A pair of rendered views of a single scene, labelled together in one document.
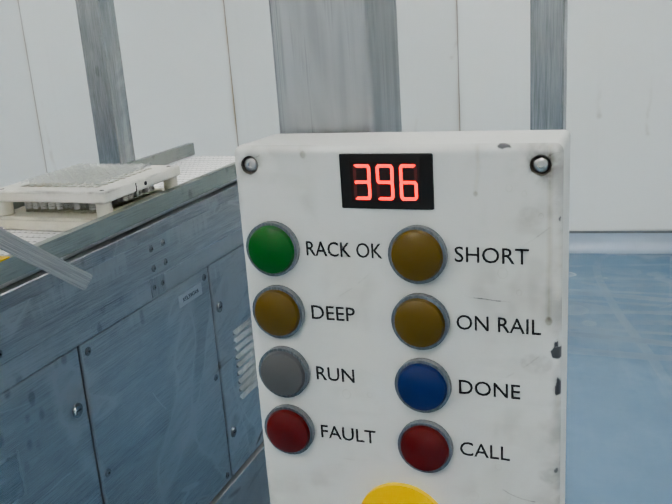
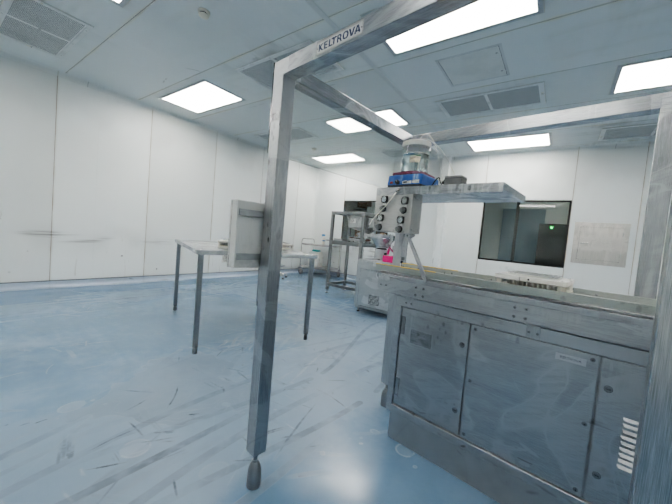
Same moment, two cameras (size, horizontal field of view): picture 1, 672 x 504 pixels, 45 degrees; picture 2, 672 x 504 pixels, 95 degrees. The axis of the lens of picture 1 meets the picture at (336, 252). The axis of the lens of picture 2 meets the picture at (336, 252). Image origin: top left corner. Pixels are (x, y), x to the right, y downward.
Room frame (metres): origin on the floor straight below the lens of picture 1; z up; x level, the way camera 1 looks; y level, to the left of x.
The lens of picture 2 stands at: (1.19, -1.06, 1.06)
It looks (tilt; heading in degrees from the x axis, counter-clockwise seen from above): 3 degrees down; 111
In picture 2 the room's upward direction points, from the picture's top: 5 degrees clockwise
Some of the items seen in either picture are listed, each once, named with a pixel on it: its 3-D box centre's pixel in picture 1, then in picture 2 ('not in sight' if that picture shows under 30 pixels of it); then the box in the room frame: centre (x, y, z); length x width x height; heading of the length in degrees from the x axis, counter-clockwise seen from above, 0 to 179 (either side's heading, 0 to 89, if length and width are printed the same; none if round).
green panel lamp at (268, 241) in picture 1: (271, 249); not in sight; (0.42, 0.03, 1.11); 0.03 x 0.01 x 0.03; 68
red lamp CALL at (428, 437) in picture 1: (424, 448); not in sight; (0.39, -0.04, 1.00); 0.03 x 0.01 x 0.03; 68
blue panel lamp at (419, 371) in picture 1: (421, 387); not in sight; (0.39, -0.04, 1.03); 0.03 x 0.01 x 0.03; 68
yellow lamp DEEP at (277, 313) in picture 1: (277, 312); not in sight; (0.42, 0.03, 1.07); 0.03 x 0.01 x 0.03; 68
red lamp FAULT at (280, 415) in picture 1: (288, 430); not in sight; (0.42, 0.03, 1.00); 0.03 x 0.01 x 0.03; 68
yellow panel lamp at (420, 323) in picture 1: (419, 322); not in sight; (0.39, -0.04, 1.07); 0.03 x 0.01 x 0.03; 68
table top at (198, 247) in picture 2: not in sight; (239, 247); (-1.00, 1.68, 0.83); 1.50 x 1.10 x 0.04; 145
